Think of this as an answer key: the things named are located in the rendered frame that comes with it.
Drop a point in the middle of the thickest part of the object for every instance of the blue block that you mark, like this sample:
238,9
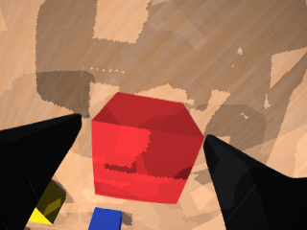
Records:
105,219

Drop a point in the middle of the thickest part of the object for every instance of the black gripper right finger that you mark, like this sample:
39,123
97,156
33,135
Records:
252,195

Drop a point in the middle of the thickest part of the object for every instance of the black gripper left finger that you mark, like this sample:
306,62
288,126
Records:
29,157

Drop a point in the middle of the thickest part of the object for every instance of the red block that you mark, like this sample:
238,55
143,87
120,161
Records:
143,148

